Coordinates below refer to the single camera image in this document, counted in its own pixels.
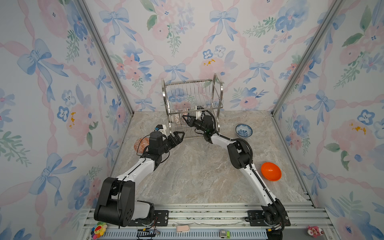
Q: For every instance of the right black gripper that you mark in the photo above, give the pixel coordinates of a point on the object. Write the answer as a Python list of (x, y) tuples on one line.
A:
[(192, 122)]

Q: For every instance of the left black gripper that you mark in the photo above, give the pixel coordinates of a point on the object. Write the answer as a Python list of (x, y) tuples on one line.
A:
[(176, 138)]

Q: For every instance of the white maroon patterned bowl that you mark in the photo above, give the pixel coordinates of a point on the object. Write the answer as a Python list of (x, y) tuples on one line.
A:
[(178, 119)]

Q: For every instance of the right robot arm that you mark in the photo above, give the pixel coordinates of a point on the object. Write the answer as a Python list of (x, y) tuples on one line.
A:
[(241, 156)]

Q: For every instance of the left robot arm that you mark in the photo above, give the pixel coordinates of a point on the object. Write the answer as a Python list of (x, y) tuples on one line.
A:
[(117, 203)]

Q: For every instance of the orange patterned bowl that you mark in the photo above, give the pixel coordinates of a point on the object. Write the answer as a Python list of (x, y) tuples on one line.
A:
[(141, 144)]

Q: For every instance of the blue white floral bowl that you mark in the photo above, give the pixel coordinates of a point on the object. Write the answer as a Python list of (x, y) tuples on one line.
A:
[(243, 130)]

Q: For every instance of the pink eraser block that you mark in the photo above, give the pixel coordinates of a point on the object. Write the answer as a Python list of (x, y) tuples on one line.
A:
[(183, 229)]

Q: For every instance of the plain orange bowl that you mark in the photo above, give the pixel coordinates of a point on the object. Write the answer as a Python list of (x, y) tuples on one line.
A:
[(271, 172)]

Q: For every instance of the small green device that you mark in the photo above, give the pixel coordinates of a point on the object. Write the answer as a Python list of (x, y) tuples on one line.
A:
[(224, 234)]

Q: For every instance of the colourful flower toy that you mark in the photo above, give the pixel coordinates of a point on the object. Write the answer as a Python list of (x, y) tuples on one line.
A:
[(98, 230)]

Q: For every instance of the pink plush toy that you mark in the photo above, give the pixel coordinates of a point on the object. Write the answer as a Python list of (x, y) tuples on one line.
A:
[(315, 231)]

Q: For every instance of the chrome wire dish rack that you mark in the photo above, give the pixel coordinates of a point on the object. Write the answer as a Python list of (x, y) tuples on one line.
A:
[(184, 97)]

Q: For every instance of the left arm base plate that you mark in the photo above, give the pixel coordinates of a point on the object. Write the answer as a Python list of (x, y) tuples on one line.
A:
[(159, 218)]

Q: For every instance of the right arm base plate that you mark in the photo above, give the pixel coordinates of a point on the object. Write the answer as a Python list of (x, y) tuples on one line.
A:
[(260, 218)]

